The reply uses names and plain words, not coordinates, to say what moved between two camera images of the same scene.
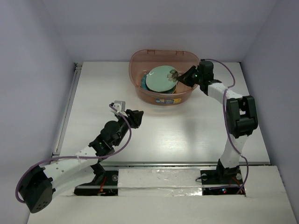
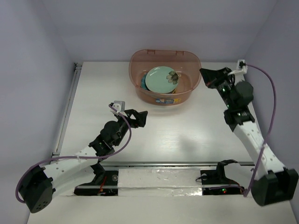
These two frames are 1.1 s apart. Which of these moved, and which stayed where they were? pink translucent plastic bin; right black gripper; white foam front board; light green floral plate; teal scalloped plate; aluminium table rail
Moved: teal scalloped plate; right black gripper
Stayed: light green floral plate; aluminium table rail; pink translucent plastic bin; white foam front board
